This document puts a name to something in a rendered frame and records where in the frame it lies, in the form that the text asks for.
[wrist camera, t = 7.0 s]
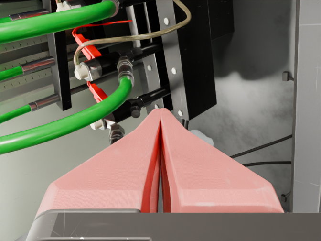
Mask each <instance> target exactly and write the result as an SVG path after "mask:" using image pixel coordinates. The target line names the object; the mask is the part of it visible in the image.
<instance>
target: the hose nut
mask: <svg viewBox="0 0 321 241"><path fill-rule="evenodd" d="M113 131H120V132H122V133H123V137H124V135H125V130H124V129H123V128H122V127H121V126H120V125H119V124H118V125H114V126H111V128H110V131H109V138H110V134H111V133H112V132H113Z"/></svg>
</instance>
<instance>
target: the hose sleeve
mask: <svg viewBox="0 0 321 241"><path fill-rule="evenodd" d="M121 138H123V133H122V132H120V131H113V132H112V133H111V134H110V139H109V146H110V145H112V144H114V143H115V142H117V141H118V140H120V139H121Z"/></svg>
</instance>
